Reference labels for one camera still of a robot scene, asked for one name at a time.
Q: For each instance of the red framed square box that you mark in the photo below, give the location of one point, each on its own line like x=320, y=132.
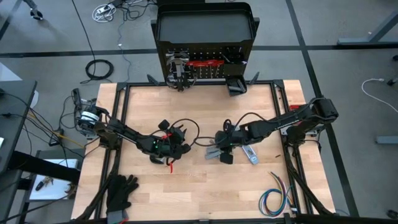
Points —
x=295, y=107

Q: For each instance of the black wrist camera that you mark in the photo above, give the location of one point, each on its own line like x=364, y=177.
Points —
x=228, y=124
x=163, y=125

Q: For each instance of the black pegboard box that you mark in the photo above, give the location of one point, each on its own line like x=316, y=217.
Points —
x=235, y=59

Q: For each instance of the dark grey desk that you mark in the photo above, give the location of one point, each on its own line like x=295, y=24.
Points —
x=12, y=124

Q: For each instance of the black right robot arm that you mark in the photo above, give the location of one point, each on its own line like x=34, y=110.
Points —
x=280, y=123

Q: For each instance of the black desk crossbar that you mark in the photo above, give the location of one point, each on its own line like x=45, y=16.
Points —
x=46, y=166

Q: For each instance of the grey table leg foot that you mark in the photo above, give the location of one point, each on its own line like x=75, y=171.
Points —
x=354, y=41

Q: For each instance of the bunch of keys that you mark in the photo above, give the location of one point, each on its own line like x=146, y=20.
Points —
x=42, y=184

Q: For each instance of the black work glove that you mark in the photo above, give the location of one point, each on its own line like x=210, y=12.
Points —
x=119, y=193

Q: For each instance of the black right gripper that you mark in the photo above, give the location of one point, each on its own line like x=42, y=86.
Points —
x=226, y=157

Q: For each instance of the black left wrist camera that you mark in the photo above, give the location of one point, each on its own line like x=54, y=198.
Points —
x=163, y=125

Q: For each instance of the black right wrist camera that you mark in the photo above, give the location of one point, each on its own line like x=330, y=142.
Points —
x=228, y=124

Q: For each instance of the grey floor foot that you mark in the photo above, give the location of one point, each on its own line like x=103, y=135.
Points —
x=385, y=140

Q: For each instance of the black plastic pegboard bin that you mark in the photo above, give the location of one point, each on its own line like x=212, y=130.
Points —
x=229, y=90

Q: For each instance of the white paper sheet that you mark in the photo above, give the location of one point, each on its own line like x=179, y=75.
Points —
x=56, y=189

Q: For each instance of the black pegboard tool stand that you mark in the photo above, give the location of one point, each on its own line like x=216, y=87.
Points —
x=202, y=28

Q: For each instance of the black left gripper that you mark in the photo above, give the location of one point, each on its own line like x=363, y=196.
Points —
x=177, y=146

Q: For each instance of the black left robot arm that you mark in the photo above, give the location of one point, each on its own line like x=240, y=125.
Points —
x=124, y=133

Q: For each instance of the black office chair base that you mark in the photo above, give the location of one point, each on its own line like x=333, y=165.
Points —
x=36, y=14

